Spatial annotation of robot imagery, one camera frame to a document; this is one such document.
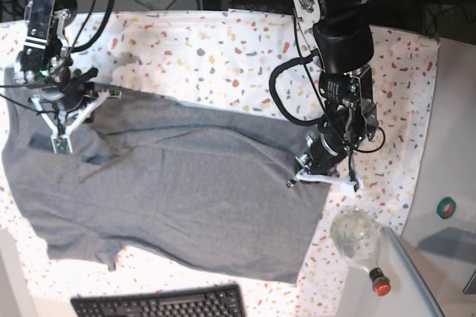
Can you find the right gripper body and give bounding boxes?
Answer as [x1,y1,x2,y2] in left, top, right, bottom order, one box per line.
[37,67,99,120]

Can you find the green tape roll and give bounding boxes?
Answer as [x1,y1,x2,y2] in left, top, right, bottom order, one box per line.
[436,197,457,220]

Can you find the grey t-shirt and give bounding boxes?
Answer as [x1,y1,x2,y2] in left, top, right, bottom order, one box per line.
[2,89,328,284]

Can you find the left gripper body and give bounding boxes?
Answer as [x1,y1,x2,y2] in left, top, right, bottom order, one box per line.
[295,131,350,178]

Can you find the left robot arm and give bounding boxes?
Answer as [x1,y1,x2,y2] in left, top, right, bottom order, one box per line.
[269,0,382,188]

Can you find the clear bottle with orange cap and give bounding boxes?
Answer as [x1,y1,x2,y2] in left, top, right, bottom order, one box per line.
[330,206,391,297]

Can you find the black keyboard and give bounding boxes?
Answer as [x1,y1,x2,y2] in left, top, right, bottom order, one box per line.
[70,284,246,317]

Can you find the terrazzo patterned tablecloth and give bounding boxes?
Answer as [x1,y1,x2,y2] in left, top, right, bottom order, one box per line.
[1,10,440,316]

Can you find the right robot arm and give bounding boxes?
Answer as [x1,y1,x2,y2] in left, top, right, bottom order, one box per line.
[14,0,115,114]

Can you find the grey metal bar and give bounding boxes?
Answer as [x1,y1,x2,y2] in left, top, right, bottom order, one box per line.
[377,228,444,317]

